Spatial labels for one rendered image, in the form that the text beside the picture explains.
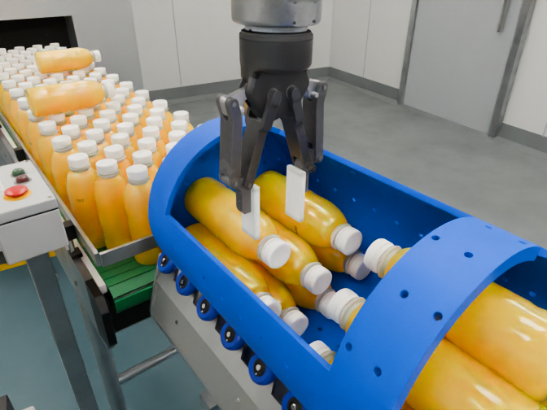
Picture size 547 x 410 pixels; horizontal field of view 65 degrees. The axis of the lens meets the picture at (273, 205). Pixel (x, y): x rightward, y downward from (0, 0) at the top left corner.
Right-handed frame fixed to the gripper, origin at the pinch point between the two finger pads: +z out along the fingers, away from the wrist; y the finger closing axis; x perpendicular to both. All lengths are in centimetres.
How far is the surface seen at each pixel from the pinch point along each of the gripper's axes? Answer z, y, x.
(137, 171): 8.1, -3.5, 37.2
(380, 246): 1.5, 5.5, -12.5
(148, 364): 87, 0, 65
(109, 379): 84, -12, 63
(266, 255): 7.0, -1.2, -0.2
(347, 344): 3.5, -6.4, -19.2
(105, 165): 8.0, -7.4, 43.2
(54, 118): 8, -8, 81
